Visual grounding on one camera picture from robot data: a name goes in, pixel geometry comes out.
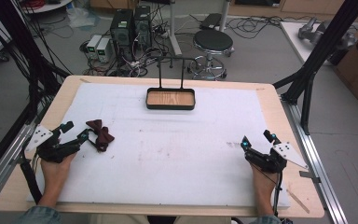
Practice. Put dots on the dark red bow tie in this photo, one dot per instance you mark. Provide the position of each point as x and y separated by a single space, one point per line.
102 133

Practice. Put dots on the left denim sleeve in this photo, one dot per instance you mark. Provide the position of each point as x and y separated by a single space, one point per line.
38 215

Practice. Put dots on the grey machine part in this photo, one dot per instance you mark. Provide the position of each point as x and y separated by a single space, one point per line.
315 31

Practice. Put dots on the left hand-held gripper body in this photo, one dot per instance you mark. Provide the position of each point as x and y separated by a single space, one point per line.
51 152

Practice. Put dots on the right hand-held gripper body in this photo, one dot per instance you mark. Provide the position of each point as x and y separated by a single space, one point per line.
268 162

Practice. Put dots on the denim sleeve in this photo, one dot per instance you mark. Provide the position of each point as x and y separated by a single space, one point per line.
38 215
265 220

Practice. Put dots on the clear plastic bag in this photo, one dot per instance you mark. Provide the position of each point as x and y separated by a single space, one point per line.
82 17

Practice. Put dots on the white foam mat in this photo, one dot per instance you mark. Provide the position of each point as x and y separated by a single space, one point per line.
174 155

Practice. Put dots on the person's right hand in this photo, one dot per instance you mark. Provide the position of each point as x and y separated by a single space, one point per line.
264 183

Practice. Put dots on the white board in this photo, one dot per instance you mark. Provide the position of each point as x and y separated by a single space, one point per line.
293 37

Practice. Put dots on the black round stool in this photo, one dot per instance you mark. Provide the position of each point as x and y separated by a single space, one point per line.
213 42

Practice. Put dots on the right denim sleeve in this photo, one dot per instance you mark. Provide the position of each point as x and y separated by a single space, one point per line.
265 220

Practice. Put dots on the black frame strut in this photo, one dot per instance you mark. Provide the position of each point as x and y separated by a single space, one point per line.
320 49

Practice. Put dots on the white table leg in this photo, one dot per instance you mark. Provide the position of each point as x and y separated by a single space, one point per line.
224 14
174 28

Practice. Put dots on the black stand with wooden tray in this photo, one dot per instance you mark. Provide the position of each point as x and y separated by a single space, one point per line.
171 99

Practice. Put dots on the aluminium rail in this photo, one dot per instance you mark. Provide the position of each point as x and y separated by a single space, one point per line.
315 149
6 158

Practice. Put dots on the black flat box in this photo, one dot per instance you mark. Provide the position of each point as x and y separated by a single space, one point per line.
211 20

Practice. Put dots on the thin wooden stick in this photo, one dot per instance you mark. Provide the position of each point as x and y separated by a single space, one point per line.
298 201

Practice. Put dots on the person's left hand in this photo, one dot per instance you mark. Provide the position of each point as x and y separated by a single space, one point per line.
54 174

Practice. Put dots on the black computer tower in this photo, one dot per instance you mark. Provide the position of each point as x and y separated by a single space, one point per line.
122 31
143 26

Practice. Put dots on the white round table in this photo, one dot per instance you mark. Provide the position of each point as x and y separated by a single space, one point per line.
48 5

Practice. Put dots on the grey metal bracket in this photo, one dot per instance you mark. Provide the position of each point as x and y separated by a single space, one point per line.
310 175

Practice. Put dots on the white power supply unit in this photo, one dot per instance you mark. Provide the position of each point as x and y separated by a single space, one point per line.
93 45
103 49

